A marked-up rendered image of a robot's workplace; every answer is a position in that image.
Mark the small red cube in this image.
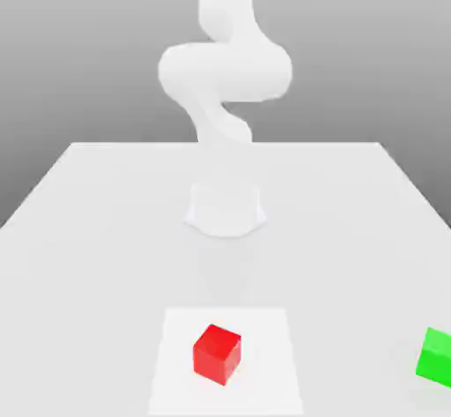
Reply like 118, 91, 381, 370
192, 324, 243, 387

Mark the small green cube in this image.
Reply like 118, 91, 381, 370
415, 326, 451, 389

